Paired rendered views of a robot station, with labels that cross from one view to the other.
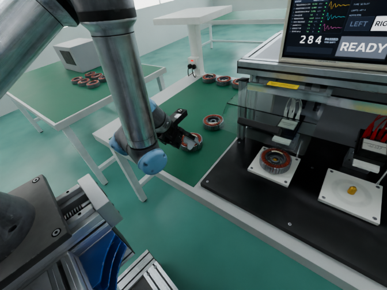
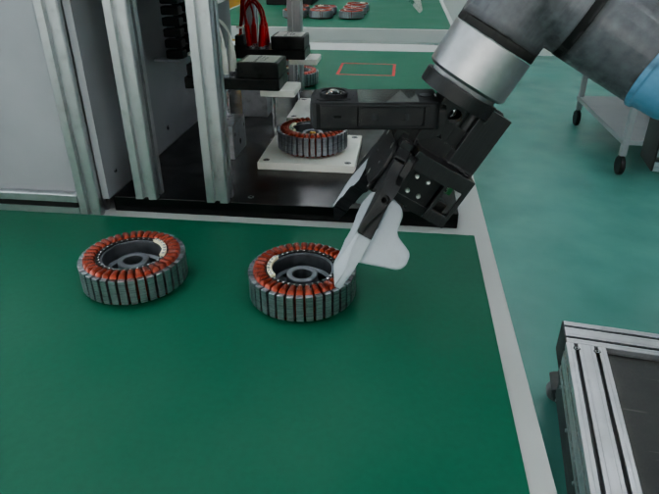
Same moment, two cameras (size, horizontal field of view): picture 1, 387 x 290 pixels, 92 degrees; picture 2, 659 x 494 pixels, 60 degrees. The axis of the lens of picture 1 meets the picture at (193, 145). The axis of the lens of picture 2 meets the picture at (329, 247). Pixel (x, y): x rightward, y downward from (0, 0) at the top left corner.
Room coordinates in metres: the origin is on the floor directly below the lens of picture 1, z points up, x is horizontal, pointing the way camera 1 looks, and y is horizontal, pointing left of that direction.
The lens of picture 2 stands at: (0.99, 0.44, 1.09)
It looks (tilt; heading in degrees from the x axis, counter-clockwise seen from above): 29 degrees down; 233
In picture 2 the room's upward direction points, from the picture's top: straight up
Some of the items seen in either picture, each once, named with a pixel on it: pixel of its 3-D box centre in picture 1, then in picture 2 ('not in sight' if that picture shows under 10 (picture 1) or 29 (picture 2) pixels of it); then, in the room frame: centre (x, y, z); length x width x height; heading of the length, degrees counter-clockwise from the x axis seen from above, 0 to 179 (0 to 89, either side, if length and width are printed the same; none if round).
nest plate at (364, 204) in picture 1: (349, 193); (329, 111); (0.30, -0.47, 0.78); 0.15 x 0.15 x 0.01; 46
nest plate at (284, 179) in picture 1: (273, 164); (313, 151); (0.47, -0.30, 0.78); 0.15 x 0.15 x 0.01; 46
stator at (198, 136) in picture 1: (190, 141); (302, 279); (0.70, 0.01, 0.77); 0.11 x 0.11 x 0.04
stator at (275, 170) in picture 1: (274, 160); (312, 136); (0.47, -0.30, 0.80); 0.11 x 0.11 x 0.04
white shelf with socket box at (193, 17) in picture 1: (196, 50); not in sight; (1.43, -0.14, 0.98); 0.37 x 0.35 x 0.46; 46
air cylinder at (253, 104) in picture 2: (358, 160); (258, 98); (0.40, -0.57, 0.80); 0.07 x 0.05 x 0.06; 46
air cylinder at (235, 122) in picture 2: not in sight; (225, 135); (0.57, -0.40, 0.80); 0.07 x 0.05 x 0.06; 46
